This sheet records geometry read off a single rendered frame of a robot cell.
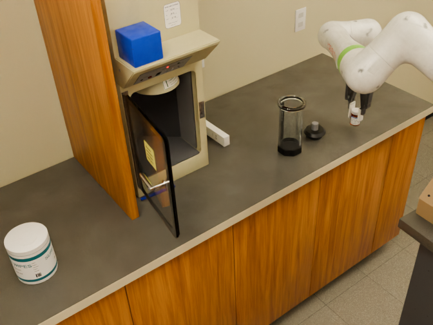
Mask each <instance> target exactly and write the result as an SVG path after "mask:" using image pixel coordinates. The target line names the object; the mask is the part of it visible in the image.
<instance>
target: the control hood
mask: <svg viewBox="0 0 433 325"><path fill-rule="evenodd" d="M219 43H220V40H219V39H217V38H216V37H213V36H212V35H209V34H207V33H205V32H204V31H202V30H200V29H199V30H195V31H193V32H190V33H188V34H184V35H181V36H178V37H175V38H172V39H169V40H167V41H163V42H162V51H163V59H160V60H158V61H154V62H152V63H149V64H145V65H143V66H140V67H138V68H134V67H133V66H132V65H130V64H129V63H127V62H126V61H125V60H123V59H121V58H120V57H116V58H115V62H116V66H117V73H118V77H119V84H120V87H122V88H128V87H131V86H133V85H135V84H134V83H135V81H136V80H137V79H138V77H139V76H140V75H141V74H144V73H146V72H150V71H152V70H155V69H157V68H160V67H163V66H166V65H168V64H171V63H174V62H177V61H179V60H182V59H185V58H187V57H191V56H192V57H191V58H190V60H189V61H188V62H187V63H186V64H185V65H184V66H187V65H189V64H192V63H195V62H197V61H201V60H203V59H205V58H206V57H207V56H208V55H209V54H210V53H211V52H212V51H213V50H214V49H215V48H216V47H217V46H218V44H219ZM184 66H183V67H184Z"/></svg>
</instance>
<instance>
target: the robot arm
mask: <svg viewBox="0 0 433 325"><path fill-rule="evenodd" d="M318 41H319V43H320V45H321V46H322V47H323V48H325V49H326V50H328V52H329V53H330V54H331V55H332V57H333V59H334V61H335V63H336V67H338V68H337V69H339V71H340V73H341V75H342V77H343V79H344V81H345V82H346V88H345V100H348V102H349V104H348V109H349V114H348V118H350V117H351V111H352V109H353V108H355V104H356V101H354V99H355V97H356V93H359V94H360V103H361V107H359V110H358V120H357V122H360V121H362V120H363V115H365V110H366V109H368V108H370V106H371V102H372V96H373V92H375V91H376V90H377V89H378V88H379V87H380V86H381V85H382V84H383V83H384V82H385V81H386V80H387V79H388V77H389V76H390V75H391V74H392V72H393V71H395V69H396V68H397V67H398V66H400V65H402V64H411V65H412V66H414V67H415V68H417V69H418V70H419V71H420V72H421V73H423V74H424V75H425V76H426V77H428V78H429V79H430V80H431V81H432V82H433V27H432V26H431V25H430V23H429V22H428V21H427V20H426V19H425V18H424V17H423V16H422V15H421V14H419V13H417V12H402V13H400V14H398V15H396V16H395V17H393V18H392V19H391V20H390V22H389V23H388V24H387V25H386V27H385V28H384V29H381V26H380V24H379V23H378V22H377V21H375V20H373V19H359V20H354V21H329V22H326V23H325V24H323V25H322V26H321V28H320V29H319V31H318Z"/></svg>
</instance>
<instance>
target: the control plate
mask: <svg viewBox="0 0 433 325"><path fill-rule="evenodd" d="M191 57H192V56H191ZM191 57H187V58H185V59H182V60H179V61H177V62H174V63H171V64H168V65H166V66H163V67H160V68H157V69H155V70H152V71H150V72H146V73H144V74H141V75H140V76H139V77H138V79H137V80H136V81H135V83H134V84H138V83H141V82H143V81H146V80H148V77H149V76H152V78H154V77H156V74H157V73H159V72H161V73H160V75H162V74H165V73H167V72H170V71H172V68H174V69H173V70H176V69H178V68H181V67H183V66H184V65H185V64H186V63H187V62H188V61H189V60H190V58H191ZM179 62H180V63H179ZM177 63H179V64H177ZM167 66H168V68H167ZM177 66H180V67H177ZM166 70H167V72H165V71H166ZM157 76H159V75H157ZM141 79H143V80H142V81H140V80H141ZM150 79H151V78H150Z"/></svg>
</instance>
